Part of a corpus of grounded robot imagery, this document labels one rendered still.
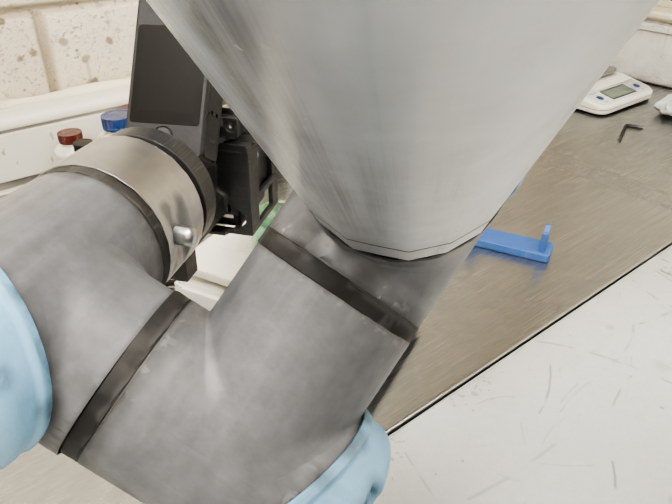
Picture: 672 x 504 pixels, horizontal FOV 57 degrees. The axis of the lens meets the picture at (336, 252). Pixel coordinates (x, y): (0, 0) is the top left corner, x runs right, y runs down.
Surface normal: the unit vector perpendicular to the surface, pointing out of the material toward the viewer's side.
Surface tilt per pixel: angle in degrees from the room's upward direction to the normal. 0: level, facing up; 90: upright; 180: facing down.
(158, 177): 48
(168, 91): 57
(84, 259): 33
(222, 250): 0
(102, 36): 90
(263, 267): 43
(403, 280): 73
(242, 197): 89
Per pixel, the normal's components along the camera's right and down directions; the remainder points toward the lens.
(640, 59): -0.74, 0.40
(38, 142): 0.63, 0.41
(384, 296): 0.37, 0.22
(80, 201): 0.43, -0.72
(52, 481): 0.01, -0.85
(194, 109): -0.17, -0.02
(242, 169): -0.24, 0.50
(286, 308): -0.29, -0.26
